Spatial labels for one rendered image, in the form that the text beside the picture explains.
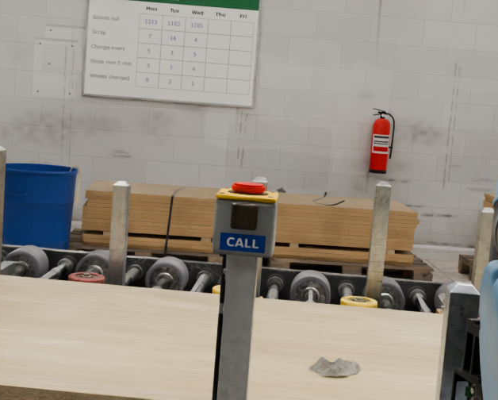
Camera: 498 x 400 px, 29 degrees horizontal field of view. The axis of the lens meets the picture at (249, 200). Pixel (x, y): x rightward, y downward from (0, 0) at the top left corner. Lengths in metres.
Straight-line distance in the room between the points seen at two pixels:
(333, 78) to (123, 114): 1.79
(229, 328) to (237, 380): 0.06
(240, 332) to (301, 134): 7.16
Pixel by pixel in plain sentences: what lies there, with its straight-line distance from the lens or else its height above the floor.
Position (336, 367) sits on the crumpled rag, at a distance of 1.57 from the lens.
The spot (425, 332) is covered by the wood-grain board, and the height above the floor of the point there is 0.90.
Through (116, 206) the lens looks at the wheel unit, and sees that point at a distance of 2.27.
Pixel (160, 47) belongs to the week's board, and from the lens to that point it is 8.23.
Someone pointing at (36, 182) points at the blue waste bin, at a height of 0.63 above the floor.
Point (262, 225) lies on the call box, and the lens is 1.11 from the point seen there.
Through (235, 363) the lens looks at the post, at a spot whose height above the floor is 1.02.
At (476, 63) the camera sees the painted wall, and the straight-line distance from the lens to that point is 8.55.
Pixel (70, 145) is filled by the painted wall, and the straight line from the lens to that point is 8.33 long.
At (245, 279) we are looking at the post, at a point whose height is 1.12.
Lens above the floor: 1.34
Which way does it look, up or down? 6 degrees down
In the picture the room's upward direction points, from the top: 4 degrees clockwise
